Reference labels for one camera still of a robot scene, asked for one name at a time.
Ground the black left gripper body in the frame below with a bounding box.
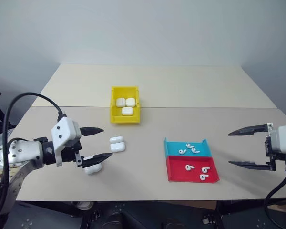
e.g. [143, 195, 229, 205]
[61, 139, 83, 163]

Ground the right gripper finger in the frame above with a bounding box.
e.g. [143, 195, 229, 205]
[228, 123, 274, 137]
[228, 161, 276, 171]

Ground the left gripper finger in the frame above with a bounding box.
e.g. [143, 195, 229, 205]
[80, 126, 104, 137]
[75, 150, 113, 169]

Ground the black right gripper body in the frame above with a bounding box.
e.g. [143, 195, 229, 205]
[264, 135, 286, 167]

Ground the yellow plastic bin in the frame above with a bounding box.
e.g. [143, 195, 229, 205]
[109, 85, 142, 125]

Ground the white round can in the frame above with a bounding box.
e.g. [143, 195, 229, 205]
[75, 201, 94, 211]

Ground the dark rounded shape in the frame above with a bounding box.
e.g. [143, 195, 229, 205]
[104, 212, 126, 229]

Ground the black chair with striped cloth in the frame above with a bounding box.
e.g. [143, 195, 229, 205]
[0, 89, 16, 141]

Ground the red plastic tray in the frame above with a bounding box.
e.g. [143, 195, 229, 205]
[166, 156, 220, 185]

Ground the blue plastic tray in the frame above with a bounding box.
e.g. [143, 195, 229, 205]
[163, 137, 212, 158]

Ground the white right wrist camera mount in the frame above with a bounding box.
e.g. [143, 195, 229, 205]
[269, 125, 286, 155]

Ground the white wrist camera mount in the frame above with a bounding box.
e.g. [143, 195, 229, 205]
[269, 125, 286, 155]
[51, 116, 83, 167]

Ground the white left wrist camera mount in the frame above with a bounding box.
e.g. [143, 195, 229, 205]
[51, 116, 83, 167]

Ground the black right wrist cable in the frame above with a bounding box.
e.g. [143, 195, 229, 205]
[264, 154, 286, 229]

